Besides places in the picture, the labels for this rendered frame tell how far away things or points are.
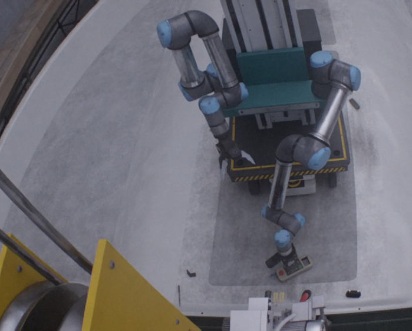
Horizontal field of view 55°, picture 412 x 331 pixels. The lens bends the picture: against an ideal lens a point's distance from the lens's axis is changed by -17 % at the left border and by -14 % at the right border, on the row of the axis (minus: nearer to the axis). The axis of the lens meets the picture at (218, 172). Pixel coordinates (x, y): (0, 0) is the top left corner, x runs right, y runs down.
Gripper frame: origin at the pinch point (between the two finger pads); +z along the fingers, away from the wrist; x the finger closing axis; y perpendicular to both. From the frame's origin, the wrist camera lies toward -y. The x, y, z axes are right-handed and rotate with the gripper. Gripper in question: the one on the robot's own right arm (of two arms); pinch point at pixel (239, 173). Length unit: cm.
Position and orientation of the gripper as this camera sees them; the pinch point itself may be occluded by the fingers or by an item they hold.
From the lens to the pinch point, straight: 201.0
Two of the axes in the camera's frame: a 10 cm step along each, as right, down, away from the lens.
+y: -3.4, -3.4, 8.8
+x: -8.7, 4.7, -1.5
